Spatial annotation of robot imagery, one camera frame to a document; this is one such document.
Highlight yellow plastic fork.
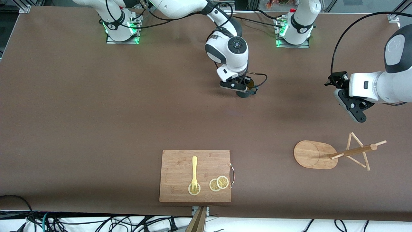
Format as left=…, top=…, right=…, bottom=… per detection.
left=191, top=156, right=198, bottom=192

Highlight bamboo cutting board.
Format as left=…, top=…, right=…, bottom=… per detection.
left=159, top=150, right=232, bottom=203

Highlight black looped cable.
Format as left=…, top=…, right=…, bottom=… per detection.
left=0, top=195, right=34, bottom=232

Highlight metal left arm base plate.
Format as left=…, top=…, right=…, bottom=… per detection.
left=276, top=18, right=310, bottom=49

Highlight wooden post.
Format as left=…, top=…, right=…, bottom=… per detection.
left=185, top=206, right=207, bottom=232

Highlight metal bracket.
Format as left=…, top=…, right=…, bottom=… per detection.
left=192, top=206, right=210, bottom=217

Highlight teal cup yellow inside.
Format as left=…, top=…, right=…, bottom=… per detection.
left=237, top=77, right=259, bottom=98

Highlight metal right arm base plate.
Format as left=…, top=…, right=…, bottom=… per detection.
left=106, top=14, right=141, bottom=45

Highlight grey box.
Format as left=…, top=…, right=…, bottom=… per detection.
left=211, top=0, right=236, bottom=10

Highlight wooden cup rack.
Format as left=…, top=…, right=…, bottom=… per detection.
left=294, top=131, right=387, bottom=172

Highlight black cable on table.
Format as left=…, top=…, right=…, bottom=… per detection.
left=240, top=10, right=284, bottom=28

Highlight orange red small objects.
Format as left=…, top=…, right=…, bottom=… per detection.
left=266, top=0, right=290, bottom=9

